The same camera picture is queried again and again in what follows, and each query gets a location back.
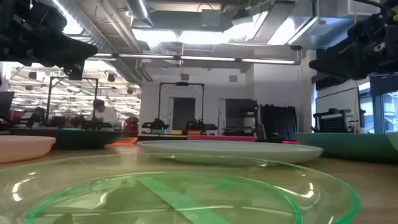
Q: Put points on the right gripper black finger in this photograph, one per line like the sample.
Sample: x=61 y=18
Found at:
x=329 y=67
x=328 y=83

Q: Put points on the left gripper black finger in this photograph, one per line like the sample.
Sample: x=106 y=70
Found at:
x=75 y=73
x=74 y=51

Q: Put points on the teal plastic plate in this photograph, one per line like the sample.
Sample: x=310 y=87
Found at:
x=342 y=146

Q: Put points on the dark green plastic plate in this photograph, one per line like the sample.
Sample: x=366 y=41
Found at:
x=87 y=140

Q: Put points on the clear red plastic plate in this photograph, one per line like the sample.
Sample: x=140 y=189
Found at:
x=290 y=142
x=124 y=141

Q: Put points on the beige pink plastic plate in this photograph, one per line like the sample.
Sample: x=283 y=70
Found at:
x=21 y=149

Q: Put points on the clear green plastic plate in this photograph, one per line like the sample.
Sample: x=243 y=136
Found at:
x=186 y=202

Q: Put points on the black background robot arm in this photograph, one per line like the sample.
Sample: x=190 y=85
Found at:
x=199 y=126
x=93 y=125
x=155 y=125

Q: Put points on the black utility cart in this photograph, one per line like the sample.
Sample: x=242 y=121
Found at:
x=334 y=124

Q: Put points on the person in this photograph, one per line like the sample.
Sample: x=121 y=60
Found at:
x=37 y=116
x=105 y=115

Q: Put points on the white cylinder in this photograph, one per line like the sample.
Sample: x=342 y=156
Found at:
x=363 y=130

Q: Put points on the black cabinet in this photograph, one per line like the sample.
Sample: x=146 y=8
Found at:
x=278 y=121

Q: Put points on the dark monitor screen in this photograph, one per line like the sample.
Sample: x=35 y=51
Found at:
x=6 y=104

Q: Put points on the dark shelf rack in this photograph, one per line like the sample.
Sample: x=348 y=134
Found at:
x=241 y=109

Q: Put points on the white plastic plate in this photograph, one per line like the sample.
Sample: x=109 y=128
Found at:
x=230 y=152

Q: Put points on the long ceiling tube light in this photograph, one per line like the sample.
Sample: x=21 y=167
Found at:
x=205 y=58

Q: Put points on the black background station frame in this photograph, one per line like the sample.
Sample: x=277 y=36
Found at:
x=182 y=83
x=49 y=99

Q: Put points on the black ceiling camera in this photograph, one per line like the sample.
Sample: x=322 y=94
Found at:
x=296 y=47

